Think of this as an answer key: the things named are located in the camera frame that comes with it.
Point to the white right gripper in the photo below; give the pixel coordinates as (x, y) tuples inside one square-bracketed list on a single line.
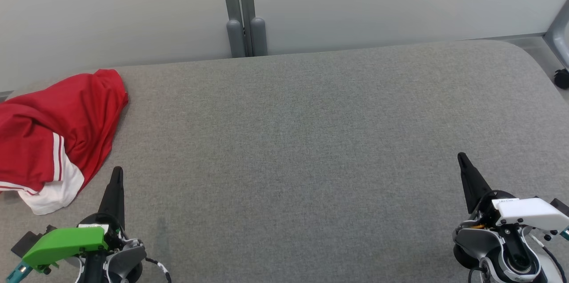
[(533, 212)]

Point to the red shorts with white stripe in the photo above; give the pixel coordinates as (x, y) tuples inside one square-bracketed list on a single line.
[(89, 105)]

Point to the black caster wheel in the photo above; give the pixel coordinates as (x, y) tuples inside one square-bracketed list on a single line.
[(562, 78)]

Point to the grey partition post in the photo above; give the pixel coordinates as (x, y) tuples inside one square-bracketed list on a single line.
[(234, 29), (257, 29)]

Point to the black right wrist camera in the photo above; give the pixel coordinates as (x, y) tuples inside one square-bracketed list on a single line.
[(561, 207)]

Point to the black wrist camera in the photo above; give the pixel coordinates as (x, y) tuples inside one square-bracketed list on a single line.
[(26, 241), (561, 207)]

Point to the grey metal frame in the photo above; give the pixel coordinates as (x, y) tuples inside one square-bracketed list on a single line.
[(561, 36)]

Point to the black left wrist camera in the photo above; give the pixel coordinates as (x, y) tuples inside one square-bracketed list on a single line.
[(26, 241)]

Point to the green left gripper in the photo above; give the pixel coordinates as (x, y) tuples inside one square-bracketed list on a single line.
[(62, 243)]

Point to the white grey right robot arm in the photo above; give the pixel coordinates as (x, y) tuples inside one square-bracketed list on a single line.
[(498, 247)]

